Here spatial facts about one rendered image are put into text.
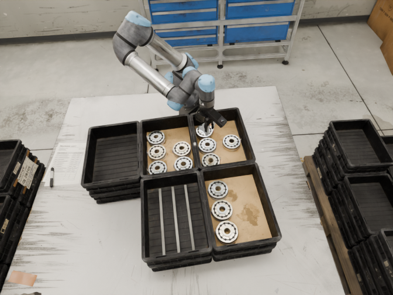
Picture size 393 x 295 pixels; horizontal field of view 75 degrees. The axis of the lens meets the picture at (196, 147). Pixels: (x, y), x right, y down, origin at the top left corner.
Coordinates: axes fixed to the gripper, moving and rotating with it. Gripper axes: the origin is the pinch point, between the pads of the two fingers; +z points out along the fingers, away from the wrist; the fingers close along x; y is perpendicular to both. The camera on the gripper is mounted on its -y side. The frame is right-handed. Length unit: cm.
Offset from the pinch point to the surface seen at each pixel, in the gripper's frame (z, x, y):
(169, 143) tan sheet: 12.1, 12.2, 21.1
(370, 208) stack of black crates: 57, -39, -101
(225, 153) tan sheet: 12.1, 1.1, -10.7
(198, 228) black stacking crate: 12, 46, -21
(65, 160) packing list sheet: 25, 51, 78
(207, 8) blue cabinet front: 22, -157, 100
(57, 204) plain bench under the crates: 25, 75, 58
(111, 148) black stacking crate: 12, 34, 49
